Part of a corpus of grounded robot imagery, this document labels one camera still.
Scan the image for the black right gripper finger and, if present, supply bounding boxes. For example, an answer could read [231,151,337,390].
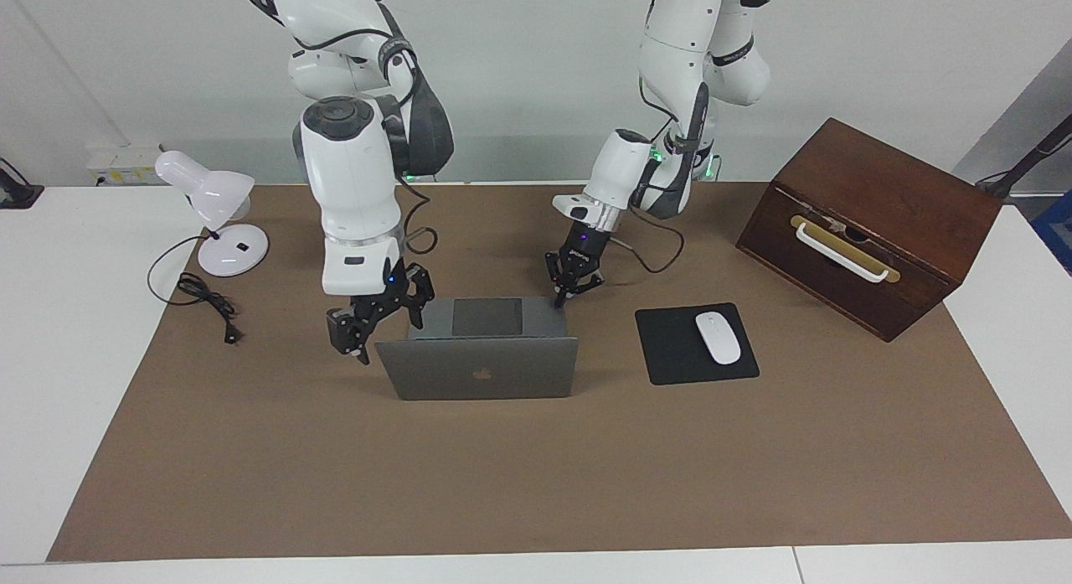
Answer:
[406,266,436,329]
[327,308,378,365]

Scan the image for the silver grey laptop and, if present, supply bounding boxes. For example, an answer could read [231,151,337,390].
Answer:
[374,297,580,401]

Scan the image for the black mouse pad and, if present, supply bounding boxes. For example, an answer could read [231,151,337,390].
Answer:
[635,302,760,386]

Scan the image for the white computer mouse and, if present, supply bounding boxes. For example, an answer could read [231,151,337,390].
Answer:
[695,312,743,365]

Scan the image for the white desk lamp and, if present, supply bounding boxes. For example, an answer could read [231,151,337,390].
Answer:
[154,150,271,277]

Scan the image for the brown table mat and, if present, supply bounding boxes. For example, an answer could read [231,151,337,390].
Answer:
[46,180,1072,562]

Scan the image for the dark brown wooden box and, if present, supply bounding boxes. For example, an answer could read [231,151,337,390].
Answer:
[736,117,1004,343]

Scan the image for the black stand pole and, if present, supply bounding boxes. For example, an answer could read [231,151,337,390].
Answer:
[976,113,1072,201]

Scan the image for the blue crate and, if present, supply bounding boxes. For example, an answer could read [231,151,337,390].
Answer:
[1030,190,1072,275]

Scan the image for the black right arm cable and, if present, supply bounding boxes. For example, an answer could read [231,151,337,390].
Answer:
[392,175,438,258]

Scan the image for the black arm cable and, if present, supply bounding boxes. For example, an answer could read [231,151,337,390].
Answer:
[610,205,686,275]
[392,175,438,258]

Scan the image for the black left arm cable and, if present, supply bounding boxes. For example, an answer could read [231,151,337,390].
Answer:
[610,205,686,275]

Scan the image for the black lamp power cable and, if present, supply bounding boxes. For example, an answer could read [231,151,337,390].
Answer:
[147,236,241,345]

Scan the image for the white box handle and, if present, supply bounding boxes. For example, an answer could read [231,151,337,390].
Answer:
[794,222,890,283]

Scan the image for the white wall power strip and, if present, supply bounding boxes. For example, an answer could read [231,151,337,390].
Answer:
[87,145,162,186]

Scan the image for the brass handle plate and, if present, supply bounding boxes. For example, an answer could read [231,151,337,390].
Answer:
[790,215,901,284]

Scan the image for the black clamp mount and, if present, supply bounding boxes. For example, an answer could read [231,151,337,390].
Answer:
[0,158,44,209]

